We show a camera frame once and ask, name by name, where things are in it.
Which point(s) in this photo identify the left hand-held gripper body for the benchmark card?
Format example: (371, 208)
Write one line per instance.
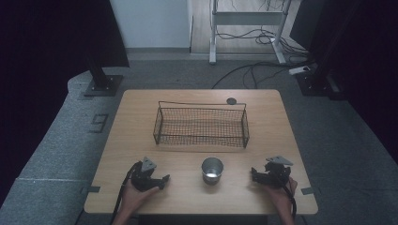
(142, 180)

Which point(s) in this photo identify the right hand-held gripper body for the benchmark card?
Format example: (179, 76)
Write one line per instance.
(278, 175)

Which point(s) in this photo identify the metal cup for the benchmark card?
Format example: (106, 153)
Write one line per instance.
(212, 170)

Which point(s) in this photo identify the person's left hand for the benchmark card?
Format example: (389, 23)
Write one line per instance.
(135, 196)

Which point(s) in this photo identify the person's right hand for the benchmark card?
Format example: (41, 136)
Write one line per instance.
(281, 198)

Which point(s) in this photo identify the grey tape piece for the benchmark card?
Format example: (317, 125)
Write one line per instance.
(307, 190)
(93, 189)

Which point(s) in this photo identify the round black table cap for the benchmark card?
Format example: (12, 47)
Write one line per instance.
(231, 101)

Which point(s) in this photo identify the white power strip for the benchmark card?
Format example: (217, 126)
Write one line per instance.
(299, 70)

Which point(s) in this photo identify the black curtain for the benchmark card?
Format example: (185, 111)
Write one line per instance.
(369, 62)
(47, 62)

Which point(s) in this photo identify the black stand with base plate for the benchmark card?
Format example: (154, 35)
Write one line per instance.
(101, 82)
(317, 79)

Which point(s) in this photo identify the white desk frame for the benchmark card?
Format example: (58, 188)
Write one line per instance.
(247, 18)

